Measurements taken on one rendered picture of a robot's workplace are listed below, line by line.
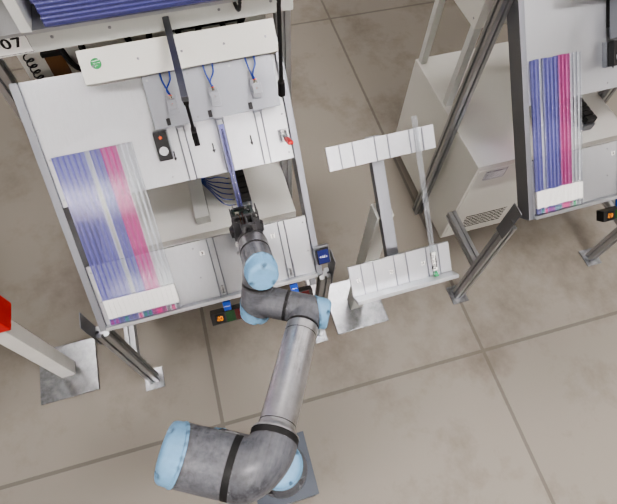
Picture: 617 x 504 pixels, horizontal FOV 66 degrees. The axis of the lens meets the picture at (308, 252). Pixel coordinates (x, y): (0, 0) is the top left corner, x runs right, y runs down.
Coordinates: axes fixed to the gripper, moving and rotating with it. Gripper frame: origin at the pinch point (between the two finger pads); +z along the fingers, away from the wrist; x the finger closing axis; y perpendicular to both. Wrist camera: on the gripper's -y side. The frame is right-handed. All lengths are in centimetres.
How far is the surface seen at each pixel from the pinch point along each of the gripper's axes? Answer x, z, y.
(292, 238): -13.7, 3.1, -14.0
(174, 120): 11.5, 7.7, 27.7
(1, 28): 42, 8, 55
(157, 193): 27, 50, -10
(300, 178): -19.6, 6.5, 3.8
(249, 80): -10.1, 8.5, 33.8
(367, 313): -48, 38, -86
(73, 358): 84, 52, -78
